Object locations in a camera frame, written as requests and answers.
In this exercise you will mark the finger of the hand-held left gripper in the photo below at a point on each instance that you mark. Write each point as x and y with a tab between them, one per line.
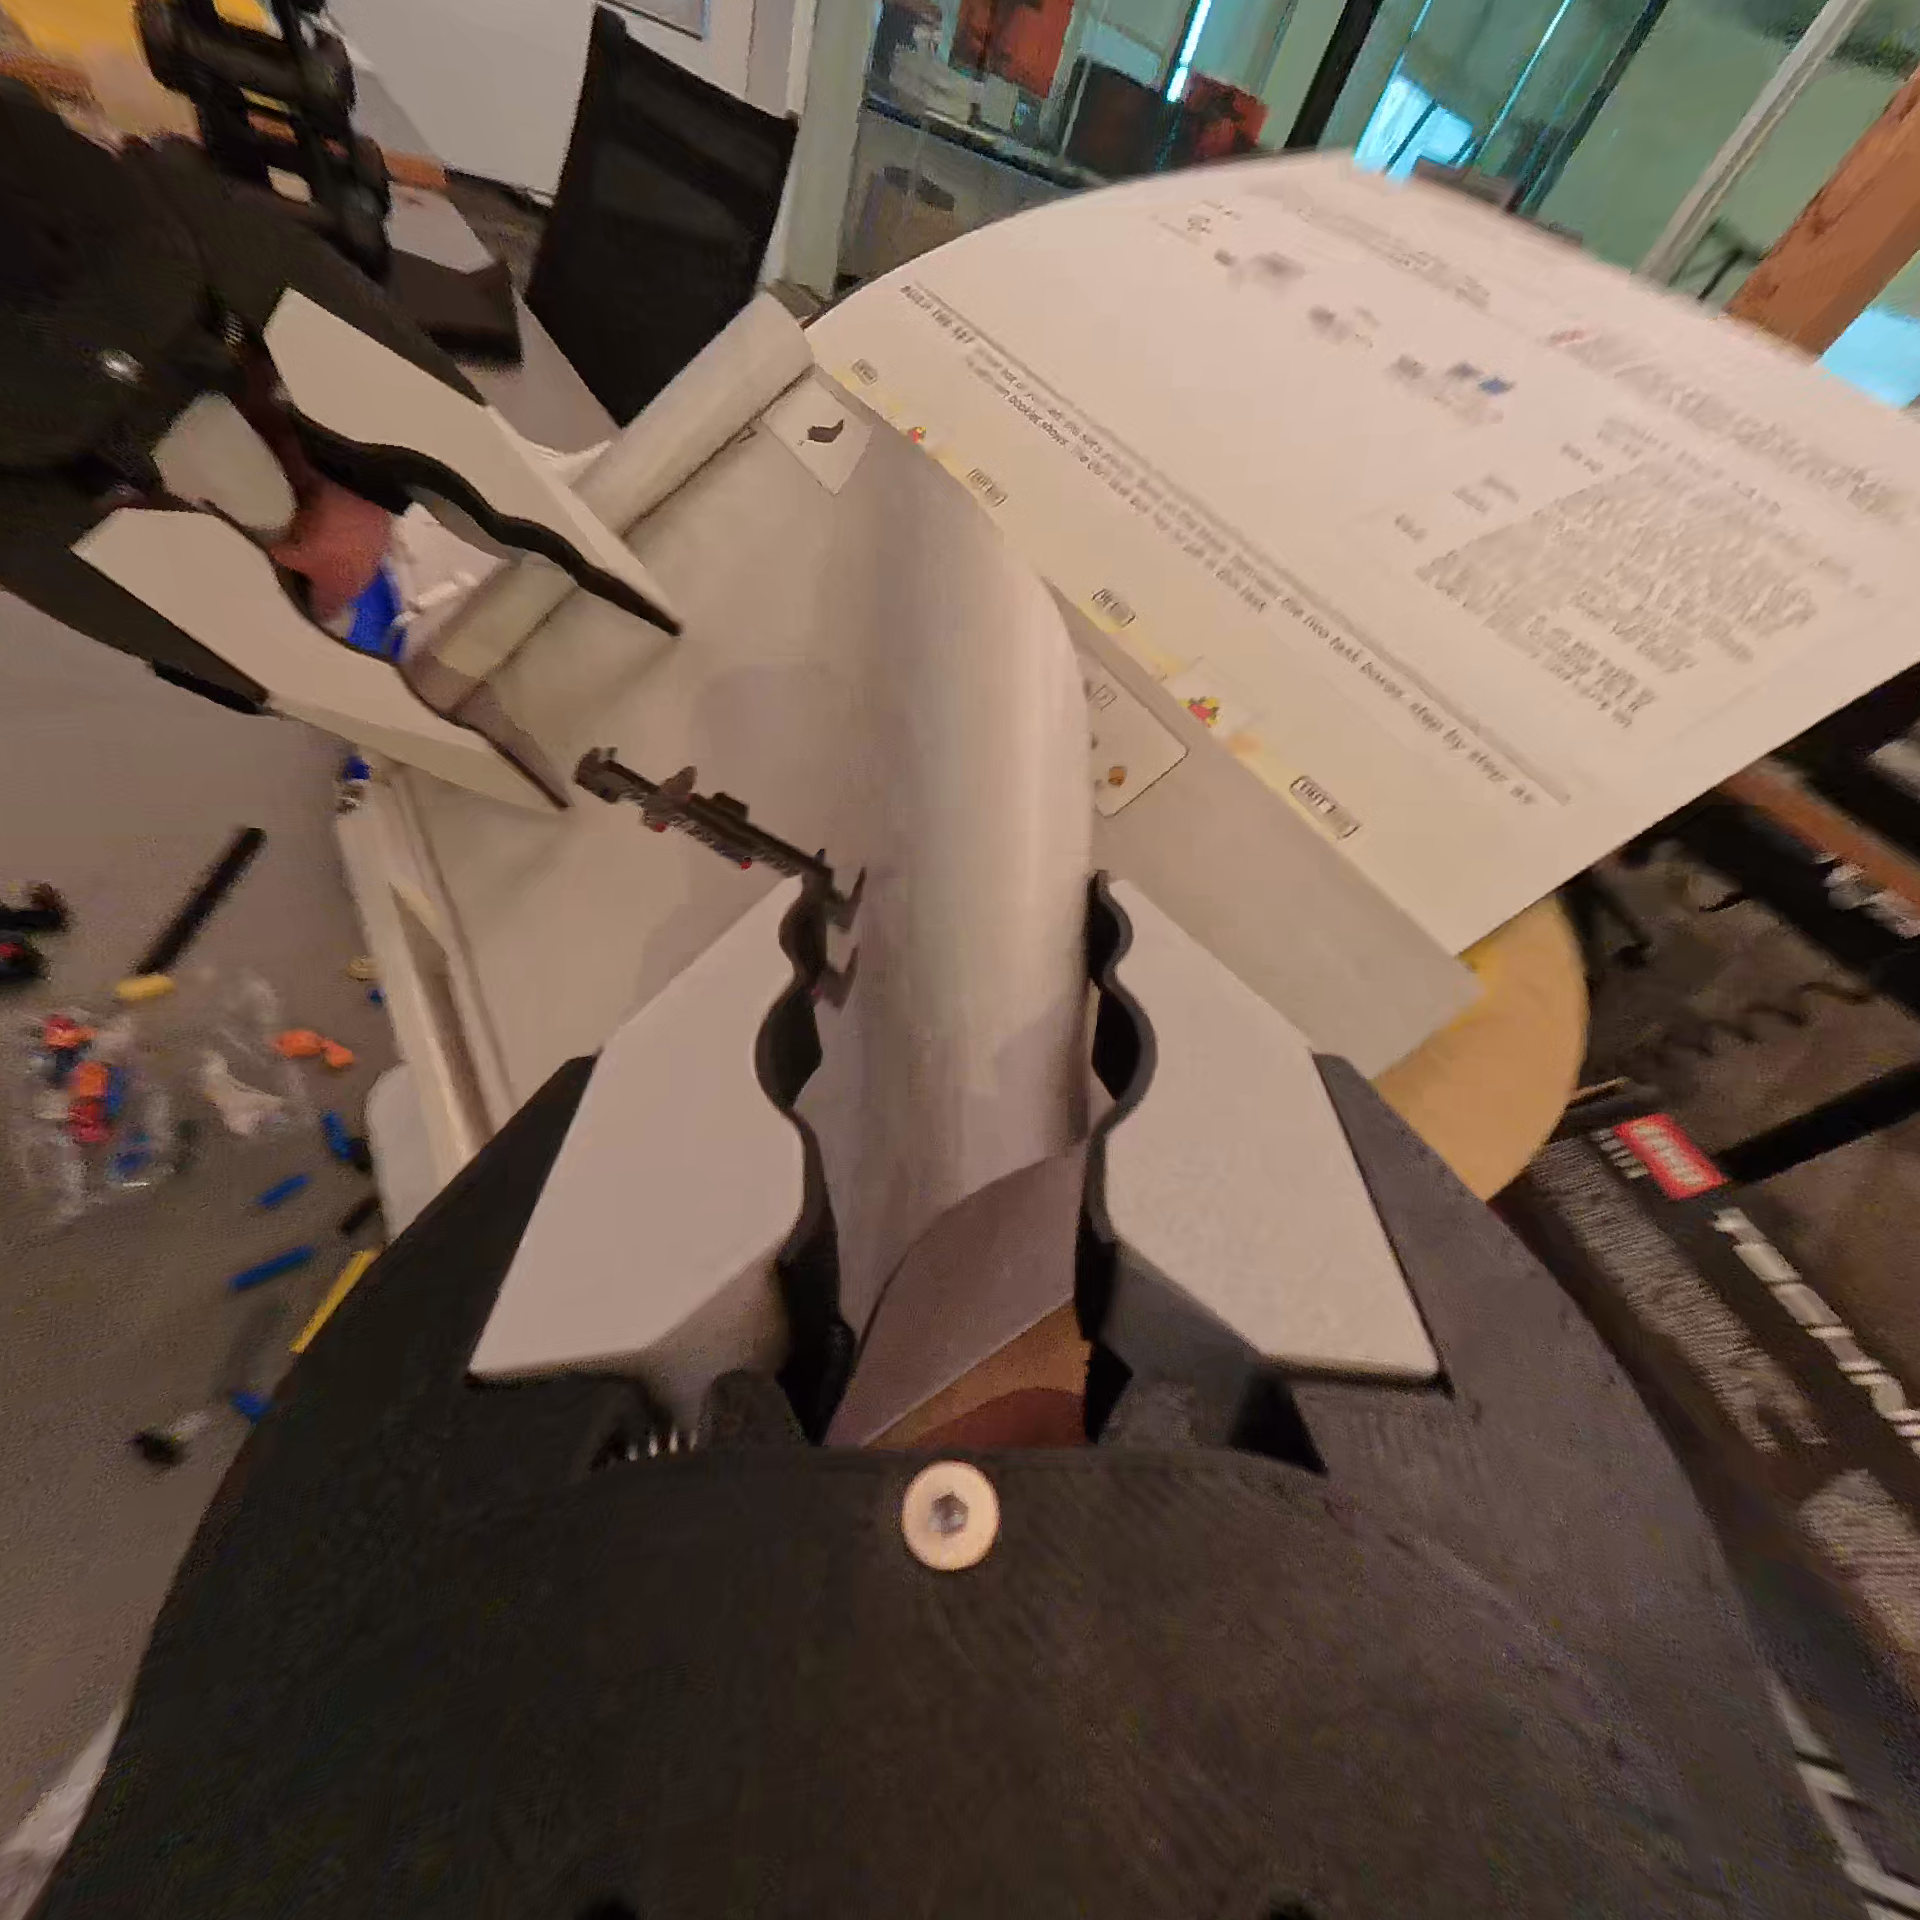
301	660
434	434

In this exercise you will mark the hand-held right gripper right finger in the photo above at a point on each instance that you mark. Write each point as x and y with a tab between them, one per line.
1277	1231

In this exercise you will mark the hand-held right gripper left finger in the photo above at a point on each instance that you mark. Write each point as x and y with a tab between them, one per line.
630	1231

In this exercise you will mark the white instruction booklet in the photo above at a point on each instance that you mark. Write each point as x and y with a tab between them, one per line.
930	675

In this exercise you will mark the long black lego beam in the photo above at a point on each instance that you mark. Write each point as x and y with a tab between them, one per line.
202	900

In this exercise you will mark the yellow lego axle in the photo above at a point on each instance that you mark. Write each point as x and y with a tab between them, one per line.
333	1299

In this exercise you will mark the orange lego connector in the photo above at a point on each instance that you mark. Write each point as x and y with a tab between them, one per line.
317	1050

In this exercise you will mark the short yellow lego piece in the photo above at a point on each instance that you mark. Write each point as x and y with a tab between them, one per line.
143	988

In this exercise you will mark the clear bag small lego parts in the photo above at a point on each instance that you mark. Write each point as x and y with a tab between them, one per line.
150	1080

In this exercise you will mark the black lego set box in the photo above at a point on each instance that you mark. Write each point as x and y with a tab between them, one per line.
1800	1350

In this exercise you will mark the person's left hand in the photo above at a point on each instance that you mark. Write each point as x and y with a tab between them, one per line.
340	547

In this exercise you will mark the black dumbbell rack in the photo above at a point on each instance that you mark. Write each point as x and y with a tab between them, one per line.
254	120

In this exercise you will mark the black monitor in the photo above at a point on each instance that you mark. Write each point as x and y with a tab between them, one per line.
661	224

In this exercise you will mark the white printed paper sheet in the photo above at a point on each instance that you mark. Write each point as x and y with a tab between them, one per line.
1349	495

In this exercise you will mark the wooden post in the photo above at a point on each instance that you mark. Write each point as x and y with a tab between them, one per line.
1838	224

